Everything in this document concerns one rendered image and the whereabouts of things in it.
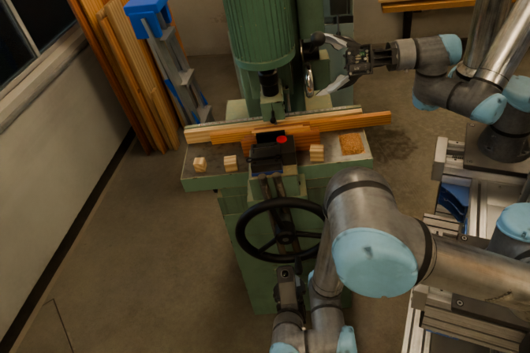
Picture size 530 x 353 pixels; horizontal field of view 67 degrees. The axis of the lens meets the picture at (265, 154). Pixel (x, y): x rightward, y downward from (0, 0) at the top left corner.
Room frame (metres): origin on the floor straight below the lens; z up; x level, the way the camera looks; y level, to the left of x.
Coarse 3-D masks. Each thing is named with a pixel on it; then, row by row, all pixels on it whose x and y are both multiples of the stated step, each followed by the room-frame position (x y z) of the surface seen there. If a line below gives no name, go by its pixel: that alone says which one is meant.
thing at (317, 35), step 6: (312, 36) 0.86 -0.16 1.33; (318, 36) 0.85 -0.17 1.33; (324, 36) 0.86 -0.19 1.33; (312, 42) 0.86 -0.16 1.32; (318, 42) 0.85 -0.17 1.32; (324, 42) 0.86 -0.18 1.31; (306, 48) 1.17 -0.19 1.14; (312, 48) 1.02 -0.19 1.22; (318, 48) 1.17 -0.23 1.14; (306, 54) 1.16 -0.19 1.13; (312, 54) 1.16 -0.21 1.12; (318, 54) 1.16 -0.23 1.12; (306, 60) 1.17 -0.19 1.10; (312, 60) 1.17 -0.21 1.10
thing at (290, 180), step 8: (288, 168) 0.83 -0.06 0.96; (296, 168) 0.83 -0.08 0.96; (248, 176) 0.83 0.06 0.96; (256, 176) 0.82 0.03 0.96; (288, 176) 0.80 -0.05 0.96; (296, 176) 0.80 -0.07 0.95; (256, 184) 0.82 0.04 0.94; (272, 184) 0.81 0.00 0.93; (288, 184) 0.81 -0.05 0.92; (296, 184) 0.80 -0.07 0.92; (256, 192) 0.82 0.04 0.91; (272, 192) 0.81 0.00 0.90; (288, 192) 0.81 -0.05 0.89; (296, 192) 0.80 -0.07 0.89
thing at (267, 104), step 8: (280, 80) 1.13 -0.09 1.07; (280, 88) 1.08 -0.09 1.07; (264, 96) 1.06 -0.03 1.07; (272, 96) 1.05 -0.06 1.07; (280, 96) 1.04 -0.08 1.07; (264, 104) 1.02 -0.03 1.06; (272, 104) 1.02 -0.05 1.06; (280, 104) 1.01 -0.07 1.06; (264, 112) 1.02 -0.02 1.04; (280, 112) 1.01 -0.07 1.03; (264, 120) 1.02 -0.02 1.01
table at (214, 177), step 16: (352, 128) 1.03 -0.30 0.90; (192, 144) 1.10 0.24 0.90; (208, 144) 1.09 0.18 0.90; (224, 144) 1.07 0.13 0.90; (240, 144) 1.06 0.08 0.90; (320, 144) 0.98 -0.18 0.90; (336, 144) 0.96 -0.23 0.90; (192, 160) 1.02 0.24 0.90; (208, 160) 1.00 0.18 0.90; (240, 160) 0.98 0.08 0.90; (304, 160) 0.92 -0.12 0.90; (336, 160) 0.89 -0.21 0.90; (352, 160) 0.88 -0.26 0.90; (368, 160) 0.87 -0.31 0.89; (192, 176) 0.94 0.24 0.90; (208, 176) 0.93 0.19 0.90; (224, 176) 0.92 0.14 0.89; (240, 176) 0.92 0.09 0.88; (304, 176) 0.88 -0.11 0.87; (320, 176) 0.89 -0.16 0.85; (304, 192) 0.81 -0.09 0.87
